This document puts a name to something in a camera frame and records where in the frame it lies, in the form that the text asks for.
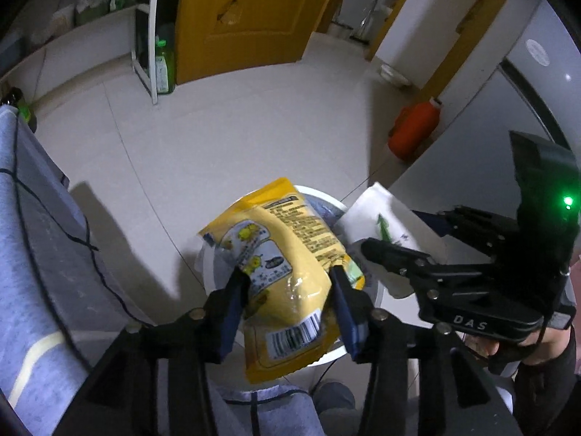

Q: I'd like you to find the small white container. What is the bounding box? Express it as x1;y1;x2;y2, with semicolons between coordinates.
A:
379;64;412;88

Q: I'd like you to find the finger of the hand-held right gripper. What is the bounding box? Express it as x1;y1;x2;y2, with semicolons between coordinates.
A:
411;206;520;266
361;237;434;294

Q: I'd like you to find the person's right hand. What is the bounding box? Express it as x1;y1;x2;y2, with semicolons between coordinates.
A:
463;324;575;366

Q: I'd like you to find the grey refrigerator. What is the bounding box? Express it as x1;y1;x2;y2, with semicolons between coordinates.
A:
390;0;581;248

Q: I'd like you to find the person's leg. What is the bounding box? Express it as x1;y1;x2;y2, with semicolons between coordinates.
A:
312;381;356;419

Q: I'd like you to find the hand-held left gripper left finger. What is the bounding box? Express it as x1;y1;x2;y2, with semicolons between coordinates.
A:
54;268;252;436

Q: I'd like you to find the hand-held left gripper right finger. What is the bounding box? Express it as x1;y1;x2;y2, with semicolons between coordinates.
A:
329;266;523;436

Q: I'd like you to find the green detergent bottle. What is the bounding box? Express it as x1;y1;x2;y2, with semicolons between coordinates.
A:
154;36;176;96

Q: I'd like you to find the yellow snack packet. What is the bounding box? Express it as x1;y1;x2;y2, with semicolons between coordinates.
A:
197;177;366;384

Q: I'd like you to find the yellow wooden door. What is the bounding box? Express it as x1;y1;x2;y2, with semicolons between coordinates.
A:
175;0;346;85

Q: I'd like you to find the blue checked tablecloth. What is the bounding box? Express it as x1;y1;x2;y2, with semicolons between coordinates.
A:
0;104;318;436

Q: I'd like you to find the person's right forearm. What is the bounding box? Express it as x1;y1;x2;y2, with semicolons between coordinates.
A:
512;327;581;436

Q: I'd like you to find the white trash bin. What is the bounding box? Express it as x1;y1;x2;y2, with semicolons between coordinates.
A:
193;184;386;388

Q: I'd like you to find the orange plastic canister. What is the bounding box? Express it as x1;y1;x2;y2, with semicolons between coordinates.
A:
387;98;443;161

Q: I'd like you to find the wooden door frame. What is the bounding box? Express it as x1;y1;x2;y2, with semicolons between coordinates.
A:
363;0;521;161

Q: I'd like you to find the white metal shelf unit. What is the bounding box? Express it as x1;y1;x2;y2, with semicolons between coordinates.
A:
0;0;164;106

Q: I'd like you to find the white paper cup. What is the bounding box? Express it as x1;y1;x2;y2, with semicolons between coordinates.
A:
333;182;437;300

